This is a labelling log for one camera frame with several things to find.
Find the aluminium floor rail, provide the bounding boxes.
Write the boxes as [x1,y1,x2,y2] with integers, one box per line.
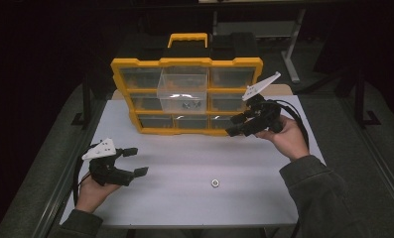
[35,97,108,238]
[336,97,394,221]

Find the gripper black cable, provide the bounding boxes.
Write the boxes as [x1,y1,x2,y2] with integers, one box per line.
[269,98,311,151]
[72,143,98,206]

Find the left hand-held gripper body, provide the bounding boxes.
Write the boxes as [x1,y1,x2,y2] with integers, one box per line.
[81,138,137,187]

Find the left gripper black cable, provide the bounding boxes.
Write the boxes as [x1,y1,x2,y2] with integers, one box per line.
[72,143,98,206]

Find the grid of clear drawers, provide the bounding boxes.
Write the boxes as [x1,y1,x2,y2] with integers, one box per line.
[119,66,257,130]

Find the person's right hand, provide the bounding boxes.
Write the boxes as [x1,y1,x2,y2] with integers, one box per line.
[255,114,311,163]

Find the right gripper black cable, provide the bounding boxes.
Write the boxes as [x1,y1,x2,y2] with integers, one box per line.
[269,98,311,151]

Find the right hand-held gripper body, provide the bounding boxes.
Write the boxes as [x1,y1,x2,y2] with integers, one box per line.
[241,71,285,135]

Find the person's left hand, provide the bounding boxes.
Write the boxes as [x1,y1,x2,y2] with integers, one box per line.
[74,179,121,214]

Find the yellow black organizer case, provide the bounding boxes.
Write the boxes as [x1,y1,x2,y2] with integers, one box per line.
[110,32,264,137]

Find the white desk frame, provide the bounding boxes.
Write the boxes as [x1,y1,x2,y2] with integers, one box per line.
[212,8,308,84]

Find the clear plastic drawer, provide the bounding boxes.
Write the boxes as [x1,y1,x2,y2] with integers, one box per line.
[156,67,209,115]

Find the black metal stand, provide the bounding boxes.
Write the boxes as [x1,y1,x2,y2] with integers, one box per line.
[352,69,383,129]
[70,74,95,129]

